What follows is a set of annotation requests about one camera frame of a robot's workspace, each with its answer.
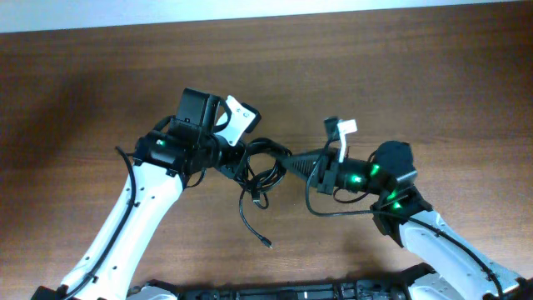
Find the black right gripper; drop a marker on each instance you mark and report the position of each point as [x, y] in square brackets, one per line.
[328, 180]

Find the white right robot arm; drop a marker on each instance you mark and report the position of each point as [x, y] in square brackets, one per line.
[401, 213]

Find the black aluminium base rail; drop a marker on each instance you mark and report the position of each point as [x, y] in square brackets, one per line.
[385, 285]

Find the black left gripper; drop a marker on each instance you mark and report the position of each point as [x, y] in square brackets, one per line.
[231, 166]

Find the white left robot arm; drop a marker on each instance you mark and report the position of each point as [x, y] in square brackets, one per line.
[158, 172]

